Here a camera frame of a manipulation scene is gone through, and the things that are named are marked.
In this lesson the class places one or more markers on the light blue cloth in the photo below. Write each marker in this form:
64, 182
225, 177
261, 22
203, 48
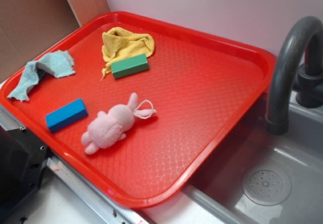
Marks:
59, 64

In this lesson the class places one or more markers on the pink plush bunny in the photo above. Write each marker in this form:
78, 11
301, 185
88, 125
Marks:
109, 128

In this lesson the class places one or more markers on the grey toy faucet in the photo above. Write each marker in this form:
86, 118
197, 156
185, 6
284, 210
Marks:
298, 68

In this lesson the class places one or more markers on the yellow knitted cloth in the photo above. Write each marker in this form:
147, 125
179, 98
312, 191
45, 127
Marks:
120, 44

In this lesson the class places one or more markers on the blue wooden block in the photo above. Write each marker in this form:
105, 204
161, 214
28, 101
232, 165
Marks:
66, 115

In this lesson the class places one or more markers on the grey toy sink basin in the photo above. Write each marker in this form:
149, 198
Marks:
256, 177

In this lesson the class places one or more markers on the brown cardboard panel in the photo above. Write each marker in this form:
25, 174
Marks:
29, 27

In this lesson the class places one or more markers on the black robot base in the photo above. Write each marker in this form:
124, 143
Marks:
23, 158

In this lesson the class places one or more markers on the red plastic tray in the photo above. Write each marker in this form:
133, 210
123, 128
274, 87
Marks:
200, 85

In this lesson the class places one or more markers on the green wooden block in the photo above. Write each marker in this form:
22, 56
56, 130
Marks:
130, 66

